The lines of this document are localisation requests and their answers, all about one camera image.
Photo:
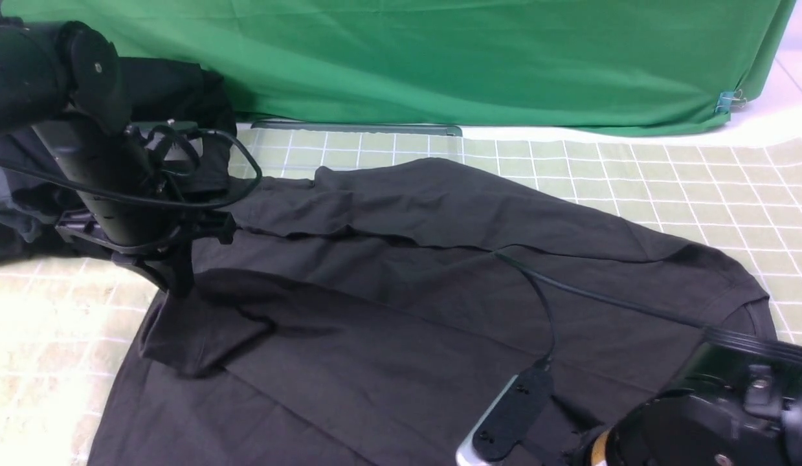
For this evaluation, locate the black cable image left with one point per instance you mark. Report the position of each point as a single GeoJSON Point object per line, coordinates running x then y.
{"type": "Point", "coordinates": [232, 188]}

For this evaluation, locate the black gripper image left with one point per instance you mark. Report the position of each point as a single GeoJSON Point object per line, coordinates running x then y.
{"type": "Point", "coordinates": [155, 246]}

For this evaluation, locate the black cable image right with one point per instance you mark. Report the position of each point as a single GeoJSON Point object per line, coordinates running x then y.
{"type": "Point", "coordinates": [534, 278]}

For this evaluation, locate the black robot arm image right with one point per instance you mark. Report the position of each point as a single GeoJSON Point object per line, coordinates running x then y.
{"type": "Point", "coordinates": [736, 401]}

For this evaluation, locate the light green checkered tablecloth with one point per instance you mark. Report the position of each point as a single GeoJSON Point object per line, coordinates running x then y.
{"type": "Point", "coordinates": [66, 323]}

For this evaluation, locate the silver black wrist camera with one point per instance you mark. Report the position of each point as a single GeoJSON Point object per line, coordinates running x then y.
{"type": "Point", "coordinates": [508, 419]}

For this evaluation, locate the pile of black clothes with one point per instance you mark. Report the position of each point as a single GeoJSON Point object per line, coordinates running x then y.
{"type": "Point", "coordinates": [159, 90]}

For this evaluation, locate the blue binder clip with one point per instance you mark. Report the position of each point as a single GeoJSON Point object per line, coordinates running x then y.
{"type": "Point", "coordinates": [729, 101]}

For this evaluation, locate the black cable image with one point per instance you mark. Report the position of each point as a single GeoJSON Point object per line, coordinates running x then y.
{"type": "Point", "coordinates": [534, 278]}
{"type": "Point", "coordinates": [232, 188]}

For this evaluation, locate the green backdrop cloth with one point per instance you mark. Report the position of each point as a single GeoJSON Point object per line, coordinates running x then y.
{"type": "Point", "coordinates": [625, 68]}

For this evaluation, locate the dark gray long-sleeve shirt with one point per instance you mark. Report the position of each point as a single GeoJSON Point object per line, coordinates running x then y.
{"type": "Point", "coordinates": [362, 318]}

